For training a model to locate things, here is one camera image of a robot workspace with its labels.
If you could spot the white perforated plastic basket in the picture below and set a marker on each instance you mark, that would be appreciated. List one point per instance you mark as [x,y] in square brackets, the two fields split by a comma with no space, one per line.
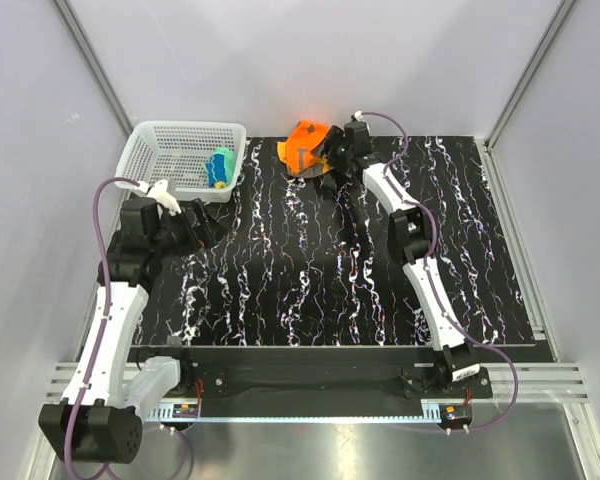
[178,151]

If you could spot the yellow blue crocodile towel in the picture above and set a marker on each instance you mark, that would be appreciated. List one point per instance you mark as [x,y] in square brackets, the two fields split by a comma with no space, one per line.
[220,168]

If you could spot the orange grey towel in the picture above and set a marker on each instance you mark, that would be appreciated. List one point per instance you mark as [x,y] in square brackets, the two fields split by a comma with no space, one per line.
[296,152]

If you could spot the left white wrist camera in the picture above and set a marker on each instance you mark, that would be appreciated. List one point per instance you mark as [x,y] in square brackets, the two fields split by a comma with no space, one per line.
[161,192]

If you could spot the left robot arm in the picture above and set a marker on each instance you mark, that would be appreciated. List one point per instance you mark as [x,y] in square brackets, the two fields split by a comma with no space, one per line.
[99,417]

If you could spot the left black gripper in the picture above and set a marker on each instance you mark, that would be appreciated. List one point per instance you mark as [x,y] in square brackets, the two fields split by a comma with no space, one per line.
[197,236]

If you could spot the small connector board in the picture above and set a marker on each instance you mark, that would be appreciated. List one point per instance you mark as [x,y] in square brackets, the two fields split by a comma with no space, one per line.
[186,410]
[459,413]

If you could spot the right small connector board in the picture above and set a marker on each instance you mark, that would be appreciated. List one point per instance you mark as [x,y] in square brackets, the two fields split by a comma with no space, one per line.
[459,413]

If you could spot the left small connector board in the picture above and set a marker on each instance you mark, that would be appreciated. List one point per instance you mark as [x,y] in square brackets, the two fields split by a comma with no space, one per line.
[186,410]

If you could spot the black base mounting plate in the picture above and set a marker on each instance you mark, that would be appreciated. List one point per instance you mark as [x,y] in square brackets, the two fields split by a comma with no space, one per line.
[415,369]

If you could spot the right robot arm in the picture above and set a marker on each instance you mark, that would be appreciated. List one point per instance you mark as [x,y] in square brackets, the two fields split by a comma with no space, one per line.
[411,242]

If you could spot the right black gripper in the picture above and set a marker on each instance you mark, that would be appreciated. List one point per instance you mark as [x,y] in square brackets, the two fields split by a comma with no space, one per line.
[333,137]

